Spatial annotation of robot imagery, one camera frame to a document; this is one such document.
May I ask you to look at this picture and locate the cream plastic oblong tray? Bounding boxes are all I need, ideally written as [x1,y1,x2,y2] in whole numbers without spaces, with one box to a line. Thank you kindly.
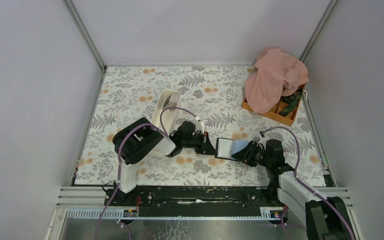
[150,89,181,157]

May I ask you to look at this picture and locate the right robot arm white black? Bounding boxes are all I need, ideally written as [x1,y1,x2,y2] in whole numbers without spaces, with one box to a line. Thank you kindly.
[230,139,356,240]

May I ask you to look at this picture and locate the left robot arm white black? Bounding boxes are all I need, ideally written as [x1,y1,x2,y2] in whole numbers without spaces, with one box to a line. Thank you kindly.
[112,117,217,194]

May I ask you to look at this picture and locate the wooden organizer box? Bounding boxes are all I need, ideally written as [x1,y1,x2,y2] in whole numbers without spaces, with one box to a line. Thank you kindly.
[259,83,306,126]

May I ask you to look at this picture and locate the floral patterned table mat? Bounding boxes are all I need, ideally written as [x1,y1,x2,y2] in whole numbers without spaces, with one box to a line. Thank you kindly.
[74,66,326,187]

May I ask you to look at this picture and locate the pink cloth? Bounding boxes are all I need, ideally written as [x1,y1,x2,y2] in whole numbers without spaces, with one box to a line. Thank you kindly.
[244,47,309,114]

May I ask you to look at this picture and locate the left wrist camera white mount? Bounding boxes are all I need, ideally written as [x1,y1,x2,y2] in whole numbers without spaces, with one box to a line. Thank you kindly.
[195,116,209,133]

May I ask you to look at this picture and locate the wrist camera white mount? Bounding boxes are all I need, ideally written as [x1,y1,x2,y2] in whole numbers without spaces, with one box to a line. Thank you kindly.
[258,133,270,149]
[195,116,209,133]

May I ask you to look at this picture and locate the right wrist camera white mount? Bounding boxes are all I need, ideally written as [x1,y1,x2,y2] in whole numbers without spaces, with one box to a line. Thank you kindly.
[258,133,270,149]

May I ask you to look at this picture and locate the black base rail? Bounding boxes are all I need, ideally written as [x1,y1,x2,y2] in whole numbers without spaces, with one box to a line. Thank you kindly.
[104,185,285,218]

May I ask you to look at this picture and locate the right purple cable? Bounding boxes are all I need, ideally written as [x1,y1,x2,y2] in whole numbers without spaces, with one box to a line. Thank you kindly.
[259,126,357,240]

